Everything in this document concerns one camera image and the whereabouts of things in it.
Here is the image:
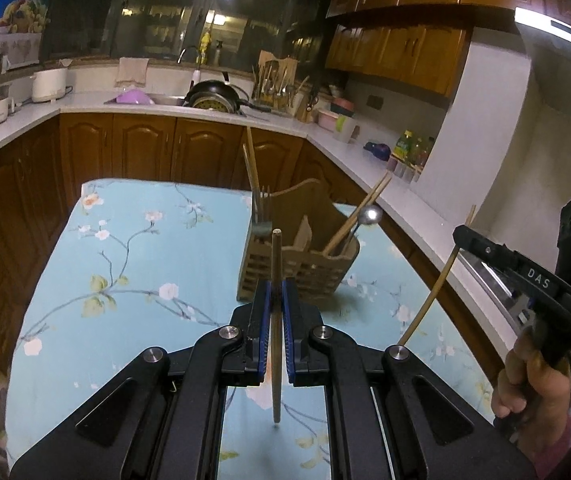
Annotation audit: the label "black wok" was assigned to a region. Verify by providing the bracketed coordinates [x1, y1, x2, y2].
[184, 80, 252, 114]

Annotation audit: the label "wooden countertop utensil rack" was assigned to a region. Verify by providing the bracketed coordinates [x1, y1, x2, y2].
[251, 50, 301, 111]

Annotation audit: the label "chopsticks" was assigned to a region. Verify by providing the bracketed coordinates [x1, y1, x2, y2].
[322, 172, 395, 256]

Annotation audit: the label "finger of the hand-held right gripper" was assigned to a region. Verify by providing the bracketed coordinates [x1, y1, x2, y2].
[452, 224, 521, 274]

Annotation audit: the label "brown wooden upper cabinets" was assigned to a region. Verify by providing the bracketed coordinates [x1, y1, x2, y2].
[324, 0, 569, 99]

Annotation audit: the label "range hood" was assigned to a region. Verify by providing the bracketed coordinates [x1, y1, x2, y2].
[513, 5, 571, 47]

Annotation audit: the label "dark kitchen window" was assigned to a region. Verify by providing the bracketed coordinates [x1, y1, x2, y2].
[40, 0, 340, 69]

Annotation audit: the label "group of condiment bottles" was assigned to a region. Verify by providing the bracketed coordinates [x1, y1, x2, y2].
[388, 129, 437, 182]

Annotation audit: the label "metal spoon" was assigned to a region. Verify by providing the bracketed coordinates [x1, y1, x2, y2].
[338, 204, 382, 254]

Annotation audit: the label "person's right hand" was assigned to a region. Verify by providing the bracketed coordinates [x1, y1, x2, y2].
[490, 333, 571, 434]

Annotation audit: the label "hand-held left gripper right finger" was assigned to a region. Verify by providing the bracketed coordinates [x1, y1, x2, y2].
[282, 282, 537, 480]

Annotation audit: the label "pink plastic container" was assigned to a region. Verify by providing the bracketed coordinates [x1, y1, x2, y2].
[317, 107, 339, 134]

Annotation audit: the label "kitchen sink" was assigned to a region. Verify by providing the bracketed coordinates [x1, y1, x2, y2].
[104, 92, 187, 107]

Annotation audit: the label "wooden slatted utensil holder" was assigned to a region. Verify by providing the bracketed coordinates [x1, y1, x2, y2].
[236, 179, 361, 304]

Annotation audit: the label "blue floral tablecloth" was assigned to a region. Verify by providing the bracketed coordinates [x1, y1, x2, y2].
[5, 180, 497, 480]

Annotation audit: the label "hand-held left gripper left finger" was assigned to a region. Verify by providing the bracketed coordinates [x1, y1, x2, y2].
[10, 282, 272, 480]

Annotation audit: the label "metal fork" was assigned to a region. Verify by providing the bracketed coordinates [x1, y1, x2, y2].
[251, 185, 272, 239]

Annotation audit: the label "white plastic cup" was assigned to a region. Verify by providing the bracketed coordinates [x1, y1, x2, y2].
[335, 115, 359, 144]

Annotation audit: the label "wooden knife block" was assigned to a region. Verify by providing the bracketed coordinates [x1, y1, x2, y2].
[296, 87, 323, 124]

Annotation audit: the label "beige hanging towel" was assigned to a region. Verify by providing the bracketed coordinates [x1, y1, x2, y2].
[115, 57, 150, 87]

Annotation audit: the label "person's right forearm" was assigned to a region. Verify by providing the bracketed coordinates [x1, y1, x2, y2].
[533, 412, 571, 480]

